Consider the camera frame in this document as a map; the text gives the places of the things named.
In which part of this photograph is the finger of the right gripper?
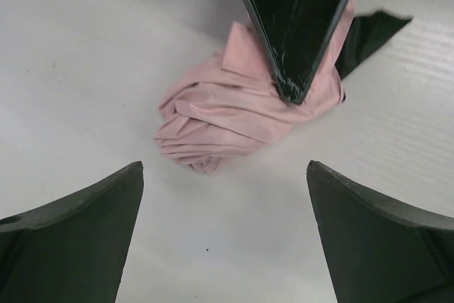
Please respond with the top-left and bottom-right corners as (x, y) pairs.
(243, 0), (349, 105)

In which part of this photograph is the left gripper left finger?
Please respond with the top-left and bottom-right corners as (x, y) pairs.
(1, 161), (144, 303)

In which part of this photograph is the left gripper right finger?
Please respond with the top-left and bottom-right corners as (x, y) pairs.
(306, 160), (453, 303)

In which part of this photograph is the pink folding umbrella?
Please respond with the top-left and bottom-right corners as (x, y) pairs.
(153, 0), (414, 177)

